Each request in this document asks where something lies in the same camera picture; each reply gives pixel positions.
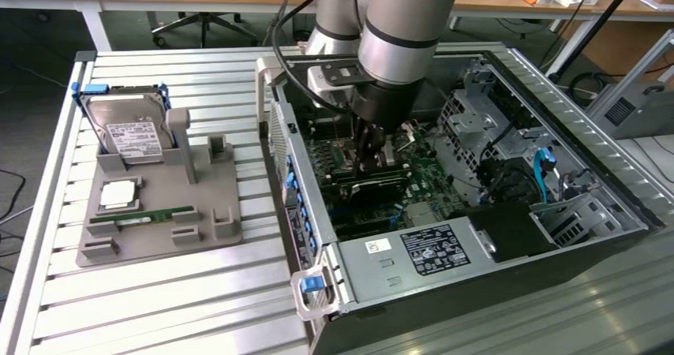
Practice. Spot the metal socket cover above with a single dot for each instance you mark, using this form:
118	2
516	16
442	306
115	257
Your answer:
410	134

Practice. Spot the grey metal cabinet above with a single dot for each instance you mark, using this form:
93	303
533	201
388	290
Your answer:
648	110

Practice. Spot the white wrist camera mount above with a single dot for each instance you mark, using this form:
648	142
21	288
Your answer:
324	87

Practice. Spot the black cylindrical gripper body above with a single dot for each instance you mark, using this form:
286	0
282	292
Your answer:
388	104

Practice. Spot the black open PC case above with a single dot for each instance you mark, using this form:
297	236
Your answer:
474	300

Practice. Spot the graphics card with metal bracket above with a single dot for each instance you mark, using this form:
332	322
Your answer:
380	192

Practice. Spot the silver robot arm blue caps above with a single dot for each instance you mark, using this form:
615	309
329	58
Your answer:
406	23

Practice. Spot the silver CPU chip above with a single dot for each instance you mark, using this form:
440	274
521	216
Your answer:
118	195

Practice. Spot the blue case latch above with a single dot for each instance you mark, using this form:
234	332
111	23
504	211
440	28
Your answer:
312	285

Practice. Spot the black stand pole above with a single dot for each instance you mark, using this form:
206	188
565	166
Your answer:
605	16

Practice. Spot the grey plastic parts rack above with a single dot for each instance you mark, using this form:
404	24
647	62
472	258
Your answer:
158	197

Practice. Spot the blue disk caddy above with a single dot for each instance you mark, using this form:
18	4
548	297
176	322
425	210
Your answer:
95	90

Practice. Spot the thin metal locking lever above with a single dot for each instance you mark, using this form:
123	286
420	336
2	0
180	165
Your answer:
336	128

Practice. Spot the blue expansion slot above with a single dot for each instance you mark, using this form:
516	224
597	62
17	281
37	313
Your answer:
358	210

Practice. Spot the green motherboard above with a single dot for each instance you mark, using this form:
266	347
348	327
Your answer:
426	165

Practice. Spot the black plastic shroud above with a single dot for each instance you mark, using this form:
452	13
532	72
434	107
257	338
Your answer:
505	232

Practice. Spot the silver hard disk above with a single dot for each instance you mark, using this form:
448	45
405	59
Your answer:
131	134

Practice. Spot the silver finned chipset heatsink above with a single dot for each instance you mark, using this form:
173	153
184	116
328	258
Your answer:
421	214

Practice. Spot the grey power supply unit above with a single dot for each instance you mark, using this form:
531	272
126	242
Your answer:
380	276

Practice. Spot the black office chair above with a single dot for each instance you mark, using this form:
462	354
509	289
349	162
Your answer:
204	23

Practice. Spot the green RAM stick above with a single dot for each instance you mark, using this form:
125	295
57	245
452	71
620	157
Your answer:
158	214

